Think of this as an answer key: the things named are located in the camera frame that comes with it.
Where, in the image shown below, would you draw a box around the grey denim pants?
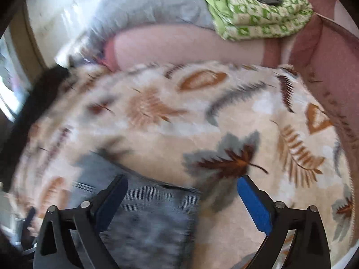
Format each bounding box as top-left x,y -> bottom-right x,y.
68,152 -> 200,268

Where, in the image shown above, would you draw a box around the leaf pattern beige blanket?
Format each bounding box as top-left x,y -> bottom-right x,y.
10,61 -> 353,268

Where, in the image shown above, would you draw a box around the black garment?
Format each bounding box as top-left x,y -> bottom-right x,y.
1,65 -> 69,193

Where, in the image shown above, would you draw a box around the pink sofa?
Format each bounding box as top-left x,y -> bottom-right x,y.
103,0 -> 359,169

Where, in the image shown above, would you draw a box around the green patterned folded blanket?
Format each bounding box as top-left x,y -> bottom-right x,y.
205,0 -> 313,41

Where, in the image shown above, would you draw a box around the grey quilted blanket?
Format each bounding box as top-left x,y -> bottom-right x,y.
55,0 -> 214,67

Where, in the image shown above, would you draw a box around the wooden window frame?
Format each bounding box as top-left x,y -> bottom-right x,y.
9,3 -> 47,83

